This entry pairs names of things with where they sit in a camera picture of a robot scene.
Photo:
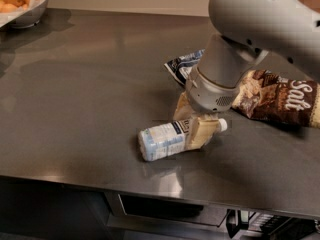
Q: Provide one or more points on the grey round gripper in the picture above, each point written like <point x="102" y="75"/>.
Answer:
<point x="208" y="95"/>

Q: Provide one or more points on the blue labelled plastic water bottle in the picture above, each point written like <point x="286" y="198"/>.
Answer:
<point x="168" y="139"/>

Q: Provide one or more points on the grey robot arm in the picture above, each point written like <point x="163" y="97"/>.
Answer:
<point x="263" y="61"/>

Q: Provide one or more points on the crumpled blue white snack bag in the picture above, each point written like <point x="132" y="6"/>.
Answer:
<point x="180" y="67"/>

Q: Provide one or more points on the brown cream salt snack bag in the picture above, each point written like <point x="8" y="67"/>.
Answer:
<point x="266" y="96"/>

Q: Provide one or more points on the black appliance under table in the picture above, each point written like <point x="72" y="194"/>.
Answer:
<point x="247" y="225"/>

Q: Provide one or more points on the silver metal fruit bowl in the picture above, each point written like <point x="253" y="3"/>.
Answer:
<point x="28" y="15"/>

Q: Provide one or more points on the white paper bowl liner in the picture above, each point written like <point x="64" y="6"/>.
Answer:
<point x="13" y="15"/>

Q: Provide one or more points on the orange fruit lower left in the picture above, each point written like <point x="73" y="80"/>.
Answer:
<point x="8" y="8"/>

